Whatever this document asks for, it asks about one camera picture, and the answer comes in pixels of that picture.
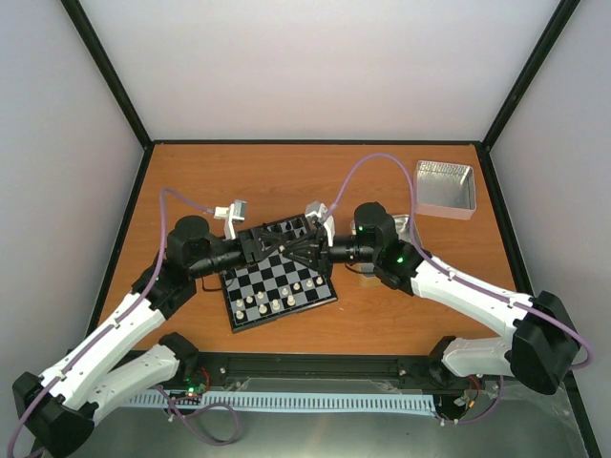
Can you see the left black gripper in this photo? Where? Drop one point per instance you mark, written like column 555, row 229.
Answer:
column 252, row 246

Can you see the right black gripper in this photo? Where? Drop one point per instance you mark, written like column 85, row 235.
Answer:
column 320, row 260

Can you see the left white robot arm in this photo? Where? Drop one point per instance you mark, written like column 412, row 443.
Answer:
column 62, row 405

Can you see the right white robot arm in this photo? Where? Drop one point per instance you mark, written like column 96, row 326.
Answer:
column 535, row 340

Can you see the black chess piece set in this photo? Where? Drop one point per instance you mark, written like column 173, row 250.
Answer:
column 293, row 227

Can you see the green lit circuit board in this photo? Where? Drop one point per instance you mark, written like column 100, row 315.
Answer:
column 197, row 384

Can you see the black and silver chessboard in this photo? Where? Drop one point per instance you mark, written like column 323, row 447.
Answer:
column 268, row 280

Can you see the gold metal tin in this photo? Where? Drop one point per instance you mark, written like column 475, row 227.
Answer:
column 395, row 256

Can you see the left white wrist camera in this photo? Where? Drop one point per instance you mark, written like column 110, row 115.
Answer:
column 232, row 215

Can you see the black aluminium frame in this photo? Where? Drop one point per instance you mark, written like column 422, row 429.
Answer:
column 559, row 19

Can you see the light blue cable duct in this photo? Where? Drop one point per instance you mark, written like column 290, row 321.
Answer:
column 285, row 402

